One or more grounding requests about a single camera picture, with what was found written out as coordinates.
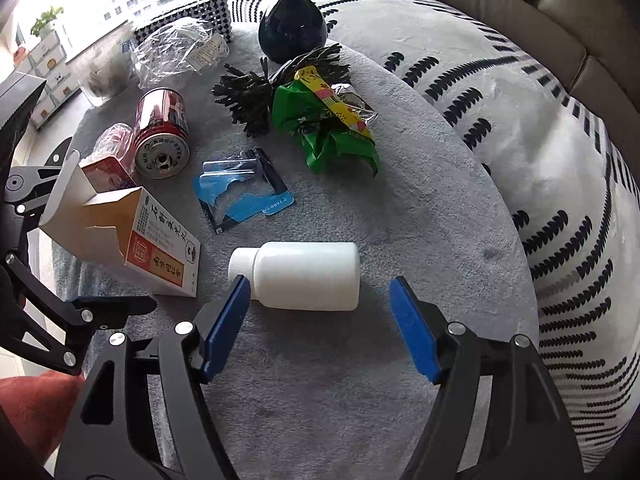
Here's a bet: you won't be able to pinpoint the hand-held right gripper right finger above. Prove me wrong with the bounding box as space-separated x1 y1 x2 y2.
389 275 586 480

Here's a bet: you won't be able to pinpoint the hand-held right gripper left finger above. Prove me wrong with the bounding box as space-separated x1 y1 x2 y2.
52 275 251 480

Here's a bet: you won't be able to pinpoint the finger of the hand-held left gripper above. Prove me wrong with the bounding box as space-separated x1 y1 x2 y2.
0 255 157 376
0 137 81 241

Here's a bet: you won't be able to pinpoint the cardboard medicine box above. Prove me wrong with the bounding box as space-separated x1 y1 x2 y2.
39 156 202 298

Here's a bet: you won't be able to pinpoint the white plastic bottle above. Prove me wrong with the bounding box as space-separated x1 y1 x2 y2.
228 241 361 311

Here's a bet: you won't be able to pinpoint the green and yellow snack bag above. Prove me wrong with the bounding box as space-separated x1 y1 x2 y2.
271 66 381 177

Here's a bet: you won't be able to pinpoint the white drawer cabinet animal prints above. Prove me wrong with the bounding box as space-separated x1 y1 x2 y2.
15 25 81 131

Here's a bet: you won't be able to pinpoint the grey blanket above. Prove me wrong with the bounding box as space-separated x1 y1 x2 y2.
50 25 541 480

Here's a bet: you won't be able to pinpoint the clear jar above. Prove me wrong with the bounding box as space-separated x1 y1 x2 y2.
65 35 136 107

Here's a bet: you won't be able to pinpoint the small potted plant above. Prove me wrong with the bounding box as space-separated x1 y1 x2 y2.
30 6 66 38

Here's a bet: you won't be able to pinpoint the crumpled pinkish clear plastic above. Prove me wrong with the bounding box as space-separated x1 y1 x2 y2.
95 122 138 171

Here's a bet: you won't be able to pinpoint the blue blister pack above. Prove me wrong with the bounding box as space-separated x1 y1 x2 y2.
194 147 295 235

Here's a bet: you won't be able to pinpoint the red cloth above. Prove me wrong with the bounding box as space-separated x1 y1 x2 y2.
0 372 86 466

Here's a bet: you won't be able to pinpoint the red soda can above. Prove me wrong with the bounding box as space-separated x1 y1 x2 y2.
132 87 193 181

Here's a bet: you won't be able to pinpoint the clear plastic wrapper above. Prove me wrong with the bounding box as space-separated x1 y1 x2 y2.
131 17 231 90

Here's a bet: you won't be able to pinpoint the black and white patterned box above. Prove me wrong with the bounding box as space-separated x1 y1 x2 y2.
132 0 235 46

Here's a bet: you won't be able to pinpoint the white cushion with black dashes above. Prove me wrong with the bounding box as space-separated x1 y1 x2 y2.
220 0 640 473

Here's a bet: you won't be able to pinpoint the dark blue vase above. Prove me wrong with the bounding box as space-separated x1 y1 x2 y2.
258 0 328 65

